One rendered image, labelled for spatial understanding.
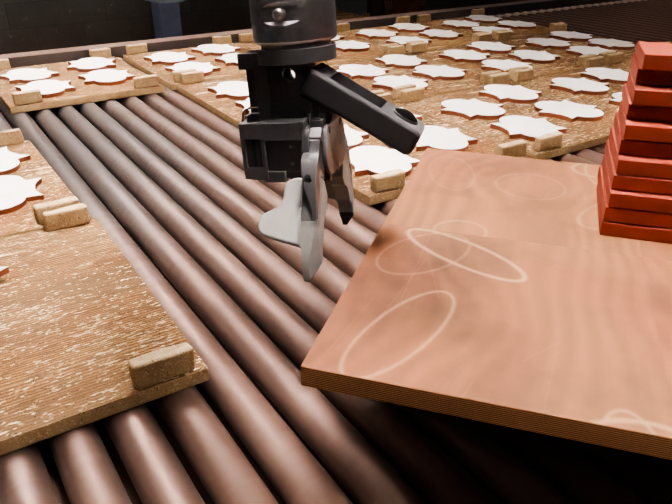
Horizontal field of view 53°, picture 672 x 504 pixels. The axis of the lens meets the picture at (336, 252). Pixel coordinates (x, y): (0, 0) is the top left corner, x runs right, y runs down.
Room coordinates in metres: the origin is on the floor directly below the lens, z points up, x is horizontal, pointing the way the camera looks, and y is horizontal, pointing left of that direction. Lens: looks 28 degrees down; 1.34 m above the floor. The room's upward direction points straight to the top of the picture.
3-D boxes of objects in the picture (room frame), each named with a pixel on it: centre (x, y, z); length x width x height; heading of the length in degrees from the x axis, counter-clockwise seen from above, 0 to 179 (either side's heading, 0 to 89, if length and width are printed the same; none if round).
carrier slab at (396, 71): (1.75, -0.16, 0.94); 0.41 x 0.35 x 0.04; 32
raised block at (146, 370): (0.51, 0.16, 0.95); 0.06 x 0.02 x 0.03; 122
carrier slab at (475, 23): (2.49, -0.54, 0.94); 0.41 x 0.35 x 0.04; 32
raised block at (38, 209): (0.86, 0.39, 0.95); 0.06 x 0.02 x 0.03; 124
